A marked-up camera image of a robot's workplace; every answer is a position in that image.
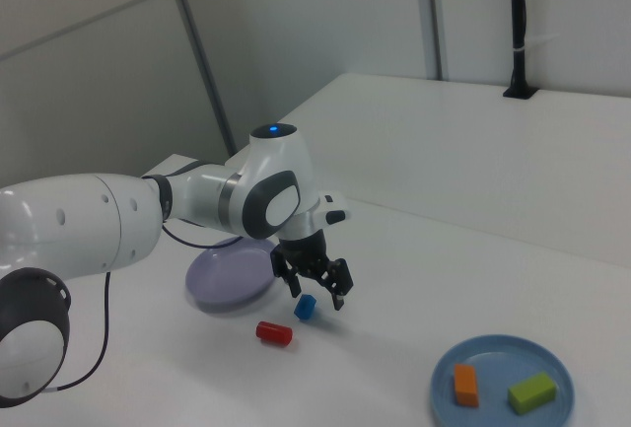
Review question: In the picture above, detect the white cable tie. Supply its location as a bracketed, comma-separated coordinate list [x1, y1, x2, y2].
[511, 34, 561, 53]

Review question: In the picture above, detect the purple plate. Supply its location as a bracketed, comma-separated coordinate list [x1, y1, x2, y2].
[184, 235, 278, 311]

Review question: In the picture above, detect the blue block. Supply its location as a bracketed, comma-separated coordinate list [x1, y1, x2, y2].
[293, 292, 317, 321]

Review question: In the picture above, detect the grey partition corner post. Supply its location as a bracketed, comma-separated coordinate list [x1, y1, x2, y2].
[160, 0, 239, 158]

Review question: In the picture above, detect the grey partition seam post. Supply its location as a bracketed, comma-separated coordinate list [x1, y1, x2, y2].
[412, 0, 449, 81]

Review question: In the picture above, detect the red cylinder block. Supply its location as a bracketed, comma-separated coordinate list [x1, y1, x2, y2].
[254, 319, 295, 348]

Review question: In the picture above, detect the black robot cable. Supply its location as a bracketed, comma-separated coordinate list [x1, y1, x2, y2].
[43, 222, 244, 393]

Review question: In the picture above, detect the green block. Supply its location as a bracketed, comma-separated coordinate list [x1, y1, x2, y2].
[507, 371, 559, 416]

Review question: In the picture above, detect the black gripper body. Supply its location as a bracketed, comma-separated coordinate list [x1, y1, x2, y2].
[277, 228, 331, 278]

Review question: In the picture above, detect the black pole stand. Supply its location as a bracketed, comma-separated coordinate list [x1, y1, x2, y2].
[502, 0, 538, 101]

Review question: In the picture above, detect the orange block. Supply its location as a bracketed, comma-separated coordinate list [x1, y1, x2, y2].
[453, 363, 480, 408]

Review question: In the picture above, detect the blue plate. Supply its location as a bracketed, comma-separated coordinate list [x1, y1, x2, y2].
[429, 333, 577, 427]

